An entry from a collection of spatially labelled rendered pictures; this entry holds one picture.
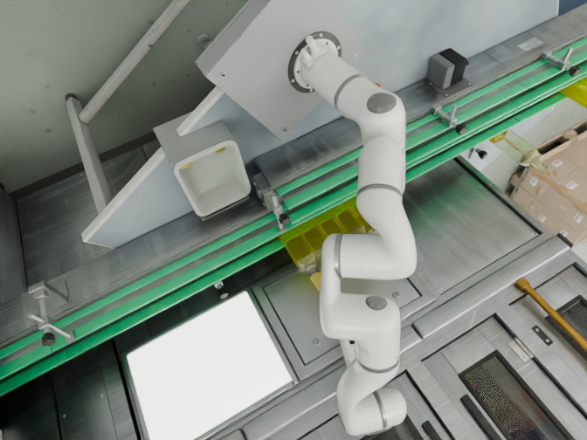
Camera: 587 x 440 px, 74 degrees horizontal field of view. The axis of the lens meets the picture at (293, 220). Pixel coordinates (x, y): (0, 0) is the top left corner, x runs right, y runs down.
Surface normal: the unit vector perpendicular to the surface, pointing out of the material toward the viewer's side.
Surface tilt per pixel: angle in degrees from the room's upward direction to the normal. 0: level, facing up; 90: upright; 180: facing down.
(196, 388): 90
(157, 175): 0
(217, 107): 0
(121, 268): 90
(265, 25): 2
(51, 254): 90
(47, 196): 90
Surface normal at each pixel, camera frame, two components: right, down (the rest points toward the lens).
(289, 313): -0.11, -0.56
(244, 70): 0.51, 0.67
